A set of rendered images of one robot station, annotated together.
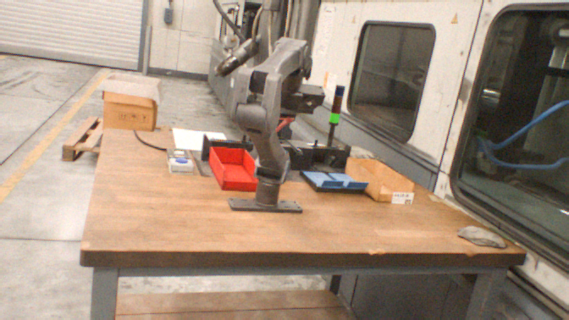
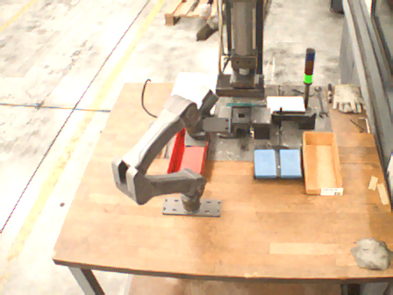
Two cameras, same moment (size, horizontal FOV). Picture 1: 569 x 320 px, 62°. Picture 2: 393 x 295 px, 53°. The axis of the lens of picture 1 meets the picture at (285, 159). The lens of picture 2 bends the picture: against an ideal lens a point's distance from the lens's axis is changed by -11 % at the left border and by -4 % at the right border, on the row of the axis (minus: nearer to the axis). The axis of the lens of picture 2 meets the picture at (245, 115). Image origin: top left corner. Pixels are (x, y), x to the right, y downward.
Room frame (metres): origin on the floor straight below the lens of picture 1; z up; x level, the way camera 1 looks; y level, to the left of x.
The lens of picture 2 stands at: (0.47, -0.49, 2.02)
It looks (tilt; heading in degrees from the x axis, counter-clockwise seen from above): 39 degrees down; 23
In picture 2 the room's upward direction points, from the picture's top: 1 degrees counter-clockwise
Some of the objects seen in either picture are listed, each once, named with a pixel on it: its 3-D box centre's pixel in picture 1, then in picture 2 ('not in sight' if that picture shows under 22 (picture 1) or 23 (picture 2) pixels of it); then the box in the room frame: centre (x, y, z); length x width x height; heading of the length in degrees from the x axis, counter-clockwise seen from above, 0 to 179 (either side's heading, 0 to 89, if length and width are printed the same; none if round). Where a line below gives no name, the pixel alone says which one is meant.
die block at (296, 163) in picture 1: (280, 155); (245, 124); (1.63, 0.02, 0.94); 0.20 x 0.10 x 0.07; 110
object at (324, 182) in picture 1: (323, 176); (265, 162); (1.47, -0.13, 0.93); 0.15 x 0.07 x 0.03; 24
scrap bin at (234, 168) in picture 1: (234, 168); (189, 152); (1.41, 0.15, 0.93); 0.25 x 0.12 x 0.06; 20
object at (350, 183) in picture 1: (348, 178); (290, 161); (1.50, -0.21, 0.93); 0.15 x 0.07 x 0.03; 22
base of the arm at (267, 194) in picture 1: (267, 193); (190, 200); (1.20, 0.03, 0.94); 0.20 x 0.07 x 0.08; 110
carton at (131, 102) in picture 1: (133, 103); not in sight; (4.79, 1.64, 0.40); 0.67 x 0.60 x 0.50; 12
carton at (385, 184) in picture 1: (378, 180); (322, 162); (1.54, -0.32, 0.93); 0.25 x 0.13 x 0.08; 20
